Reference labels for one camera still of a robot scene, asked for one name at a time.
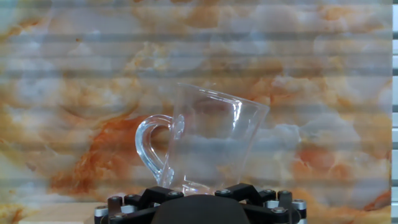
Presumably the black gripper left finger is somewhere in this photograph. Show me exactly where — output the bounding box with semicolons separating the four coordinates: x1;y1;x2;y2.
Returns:
93;185;185;224

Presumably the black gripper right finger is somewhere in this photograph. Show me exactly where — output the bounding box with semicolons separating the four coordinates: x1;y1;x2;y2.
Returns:
215;182;307;224

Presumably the clear glass cup with handle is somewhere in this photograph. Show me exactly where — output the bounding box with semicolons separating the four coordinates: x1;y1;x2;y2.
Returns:
134;82;271;196

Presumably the orange marble pattern mat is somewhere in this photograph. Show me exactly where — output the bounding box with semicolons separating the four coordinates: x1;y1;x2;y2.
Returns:
0;0;393;224

